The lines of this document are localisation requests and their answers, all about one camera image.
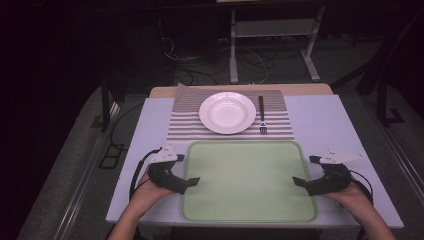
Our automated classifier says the person's right hand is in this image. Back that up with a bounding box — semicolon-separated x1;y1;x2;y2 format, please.
321;181;373;220

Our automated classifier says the white metal stand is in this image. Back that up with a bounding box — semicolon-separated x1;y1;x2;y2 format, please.
228;4;326;85

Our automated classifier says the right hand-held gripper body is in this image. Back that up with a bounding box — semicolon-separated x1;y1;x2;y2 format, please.
305;148;366;197

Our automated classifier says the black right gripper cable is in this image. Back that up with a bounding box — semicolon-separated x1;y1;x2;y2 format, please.
349;169;375;205

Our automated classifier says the dark slanted stand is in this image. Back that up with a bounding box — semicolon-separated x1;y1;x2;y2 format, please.
331;9;424;128

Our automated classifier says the green tray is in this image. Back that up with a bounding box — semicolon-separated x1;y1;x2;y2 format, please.
181;140;318;223

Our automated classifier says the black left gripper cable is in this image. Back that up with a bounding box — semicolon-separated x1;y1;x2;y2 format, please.
128;147;163;202

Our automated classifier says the white board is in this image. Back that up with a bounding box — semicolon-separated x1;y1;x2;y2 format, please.
105;94;405;230

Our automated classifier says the person's left hand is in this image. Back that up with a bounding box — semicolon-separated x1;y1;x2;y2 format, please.
131;168;176;214

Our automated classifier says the fork with brown handle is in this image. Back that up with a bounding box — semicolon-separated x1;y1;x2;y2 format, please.
258;95;269;135

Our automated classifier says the striped placemat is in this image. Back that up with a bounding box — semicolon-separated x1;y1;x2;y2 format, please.
166;82;295;142

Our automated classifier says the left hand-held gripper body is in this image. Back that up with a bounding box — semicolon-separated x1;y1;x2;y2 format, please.
147;143;190;196

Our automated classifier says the dark metal stand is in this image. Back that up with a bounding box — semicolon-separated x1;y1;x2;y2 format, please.
99;74;128;133

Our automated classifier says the white round plate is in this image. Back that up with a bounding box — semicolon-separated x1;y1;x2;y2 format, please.
198;91;257;136

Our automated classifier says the black floor frame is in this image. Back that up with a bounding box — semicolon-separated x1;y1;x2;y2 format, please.
97;143;126;170

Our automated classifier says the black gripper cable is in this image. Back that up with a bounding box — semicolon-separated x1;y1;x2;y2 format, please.
128;147;163;202
349;169;375;205

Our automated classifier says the tangle of black floor cables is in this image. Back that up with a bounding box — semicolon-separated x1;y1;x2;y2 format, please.
159;33;234;86

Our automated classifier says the white floor cable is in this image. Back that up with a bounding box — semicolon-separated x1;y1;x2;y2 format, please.
248;49;270;85

